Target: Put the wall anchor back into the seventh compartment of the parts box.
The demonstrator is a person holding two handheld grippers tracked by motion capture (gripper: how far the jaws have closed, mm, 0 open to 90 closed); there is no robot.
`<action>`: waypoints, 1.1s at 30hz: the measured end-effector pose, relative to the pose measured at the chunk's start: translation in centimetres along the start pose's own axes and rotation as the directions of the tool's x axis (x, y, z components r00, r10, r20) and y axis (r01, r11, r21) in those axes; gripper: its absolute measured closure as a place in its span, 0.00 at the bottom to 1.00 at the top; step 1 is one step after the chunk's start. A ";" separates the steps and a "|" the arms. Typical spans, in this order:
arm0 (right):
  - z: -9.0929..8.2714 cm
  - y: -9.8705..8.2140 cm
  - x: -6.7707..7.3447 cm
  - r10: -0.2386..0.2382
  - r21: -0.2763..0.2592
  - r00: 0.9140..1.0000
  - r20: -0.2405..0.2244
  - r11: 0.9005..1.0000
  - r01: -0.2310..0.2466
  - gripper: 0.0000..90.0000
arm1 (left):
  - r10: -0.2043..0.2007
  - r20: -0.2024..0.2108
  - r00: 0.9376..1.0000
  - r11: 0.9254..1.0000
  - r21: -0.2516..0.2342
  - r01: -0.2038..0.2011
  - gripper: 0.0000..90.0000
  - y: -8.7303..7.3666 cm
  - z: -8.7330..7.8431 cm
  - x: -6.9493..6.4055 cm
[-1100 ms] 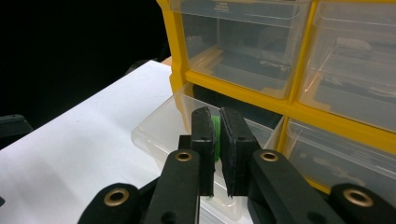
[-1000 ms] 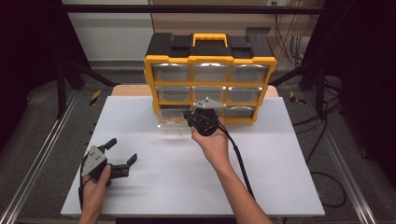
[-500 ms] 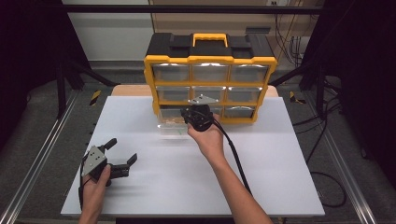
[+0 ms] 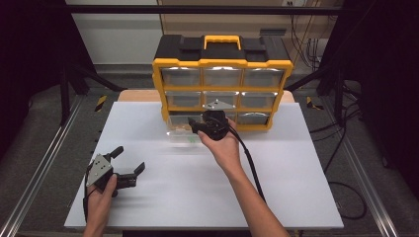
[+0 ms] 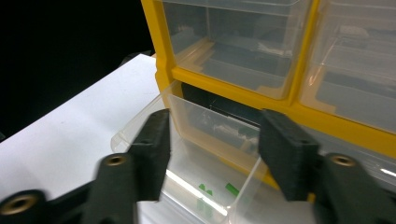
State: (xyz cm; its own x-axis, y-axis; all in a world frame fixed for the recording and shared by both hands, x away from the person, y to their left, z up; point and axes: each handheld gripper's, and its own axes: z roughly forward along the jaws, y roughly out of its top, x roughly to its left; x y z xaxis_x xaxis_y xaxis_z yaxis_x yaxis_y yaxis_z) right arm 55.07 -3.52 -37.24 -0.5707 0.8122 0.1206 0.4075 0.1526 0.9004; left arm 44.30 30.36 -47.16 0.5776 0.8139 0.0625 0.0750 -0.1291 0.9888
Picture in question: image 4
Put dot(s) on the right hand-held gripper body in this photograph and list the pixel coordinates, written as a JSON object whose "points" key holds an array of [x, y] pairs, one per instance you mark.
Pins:
{"points": [[215, 126]]}

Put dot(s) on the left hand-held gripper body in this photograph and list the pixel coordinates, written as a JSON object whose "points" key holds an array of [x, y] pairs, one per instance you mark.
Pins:
{"points": [[99, 170]]}

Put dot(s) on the clear drawer with brown screws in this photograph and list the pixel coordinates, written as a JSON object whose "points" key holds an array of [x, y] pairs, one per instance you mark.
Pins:
{"points": [[179, 136]]}

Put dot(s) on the yellow and black organizer box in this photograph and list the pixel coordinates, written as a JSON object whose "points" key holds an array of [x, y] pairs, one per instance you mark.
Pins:
{"points": [[224, 52]]}

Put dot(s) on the person's right hand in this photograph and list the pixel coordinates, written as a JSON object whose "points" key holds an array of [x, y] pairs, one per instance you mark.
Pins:
{"points": [[225, 151]]}

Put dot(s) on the person's left hand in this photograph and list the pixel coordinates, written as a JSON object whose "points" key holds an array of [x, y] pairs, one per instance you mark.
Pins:
{"points": [[99, 205]]}

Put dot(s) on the pile of brown screws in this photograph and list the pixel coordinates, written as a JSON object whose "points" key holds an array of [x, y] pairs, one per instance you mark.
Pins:
{"points": [[179, 130]]}

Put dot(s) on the grid of clear plastic drawers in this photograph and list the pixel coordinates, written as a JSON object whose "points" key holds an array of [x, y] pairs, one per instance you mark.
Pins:
{"points": [[183, 77]]}

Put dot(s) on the yellow and black hazard tape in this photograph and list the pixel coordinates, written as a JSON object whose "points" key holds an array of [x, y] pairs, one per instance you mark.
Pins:
{"points": [[100, 103], [311, 103]]}

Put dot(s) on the black metal stand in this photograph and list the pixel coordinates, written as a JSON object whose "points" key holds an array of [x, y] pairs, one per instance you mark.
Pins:
{"points": [[338, 95], [65, 95]]}

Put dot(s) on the black horizontal crossbar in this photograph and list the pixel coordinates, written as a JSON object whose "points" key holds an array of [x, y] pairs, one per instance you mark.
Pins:
{"points": [[197, 9]]}

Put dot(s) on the black curtain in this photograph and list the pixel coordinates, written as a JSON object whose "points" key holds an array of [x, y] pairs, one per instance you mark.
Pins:
{"points": [[388, 65], [26, 49]]}

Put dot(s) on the aluminium floor rail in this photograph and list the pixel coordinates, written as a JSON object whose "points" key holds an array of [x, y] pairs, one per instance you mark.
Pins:
{"points": [[365, 184], [39, 168]]}

